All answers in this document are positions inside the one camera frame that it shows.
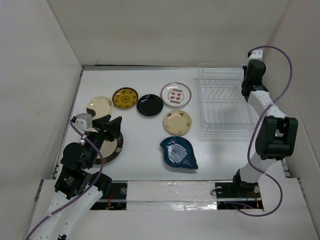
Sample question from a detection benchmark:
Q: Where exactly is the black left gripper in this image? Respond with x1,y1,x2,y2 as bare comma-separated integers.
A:
84,113,122,167

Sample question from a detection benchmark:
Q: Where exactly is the beige plate with dark rim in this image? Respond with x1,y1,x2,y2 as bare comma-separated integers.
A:
100,133,124,164

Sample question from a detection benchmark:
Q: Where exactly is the yellow brown patterned plate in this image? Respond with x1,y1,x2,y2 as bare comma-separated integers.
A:
112,87,139,109

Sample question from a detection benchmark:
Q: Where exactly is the glossy black round plate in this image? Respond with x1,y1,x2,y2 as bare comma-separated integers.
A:
136,94,164,117

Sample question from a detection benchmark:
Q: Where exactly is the cream plate with floral marks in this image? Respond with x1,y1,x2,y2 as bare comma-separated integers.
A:
163,110,192,136

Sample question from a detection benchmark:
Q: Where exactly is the white plate with red characters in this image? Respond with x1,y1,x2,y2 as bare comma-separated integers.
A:
160,82,192,108

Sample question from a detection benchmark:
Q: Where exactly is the dark blue leaf-shaped plate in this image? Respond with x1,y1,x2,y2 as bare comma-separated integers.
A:
159,136,199,170

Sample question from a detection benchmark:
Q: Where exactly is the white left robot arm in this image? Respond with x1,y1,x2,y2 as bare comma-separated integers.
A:
26,113,122,240

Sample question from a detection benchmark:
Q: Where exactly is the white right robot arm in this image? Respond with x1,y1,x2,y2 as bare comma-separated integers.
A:
231,59,298,197

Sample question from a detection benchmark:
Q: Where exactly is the pale cream glossy plate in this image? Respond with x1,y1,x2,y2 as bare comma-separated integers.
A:
86,96,114,119

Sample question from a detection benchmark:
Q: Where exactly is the white wire dish rack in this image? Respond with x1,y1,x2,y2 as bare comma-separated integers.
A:
197,63,259,134

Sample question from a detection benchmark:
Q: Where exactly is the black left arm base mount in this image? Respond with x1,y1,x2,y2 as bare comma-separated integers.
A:
90,181,128,211

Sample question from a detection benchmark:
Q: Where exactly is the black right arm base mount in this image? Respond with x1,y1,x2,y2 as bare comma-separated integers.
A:
210,182,263,210

